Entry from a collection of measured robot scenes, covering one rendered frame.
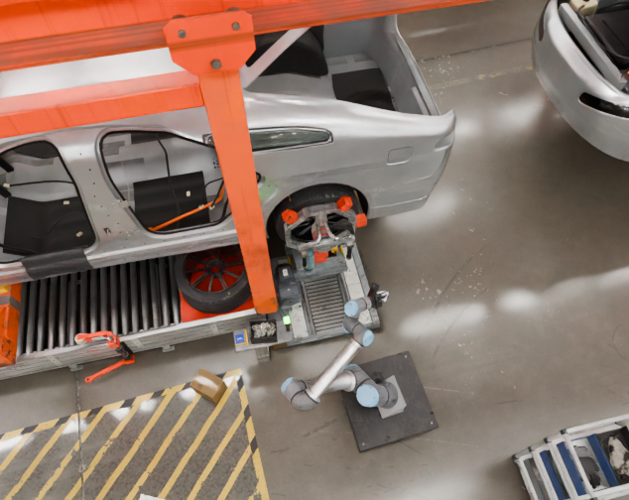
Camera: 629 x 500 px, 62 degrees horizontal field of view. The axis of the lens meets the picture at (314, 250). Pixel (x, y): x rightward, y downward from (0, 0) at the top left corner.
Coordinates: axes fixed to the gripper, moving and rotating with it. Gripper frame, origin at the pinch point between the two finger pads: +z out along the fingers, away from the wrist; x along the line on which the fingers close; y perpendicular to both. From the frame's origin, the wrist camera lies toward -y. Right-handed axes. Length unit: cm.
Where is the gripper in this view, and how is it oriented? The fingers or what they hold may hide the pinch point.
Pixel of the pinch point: (387, 292)
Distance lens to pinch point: 352.3
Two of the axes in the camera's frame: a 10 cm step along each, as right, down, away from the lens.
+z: 7.3, -1.9, 6.6
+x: 6.8, 2.6, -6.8
